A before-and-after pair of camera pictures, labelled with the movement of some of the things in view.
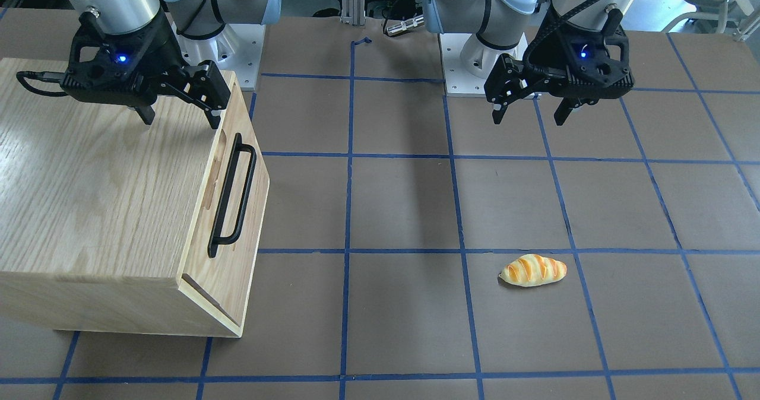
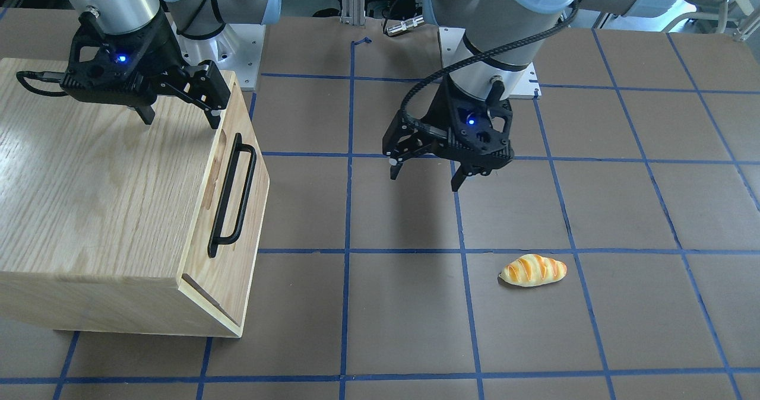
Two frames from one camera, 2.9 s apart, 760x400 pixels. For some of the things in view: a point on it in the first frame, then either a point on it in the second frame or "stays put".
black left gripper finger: [564, 108] to [458, 178]
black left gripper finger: [507, 82] to [403, 137]
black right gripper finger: [146, 113] stays put
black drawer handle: [215, 239] stays put
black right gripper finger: [202, 84] stays put
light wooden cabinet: [221, 255] stays put
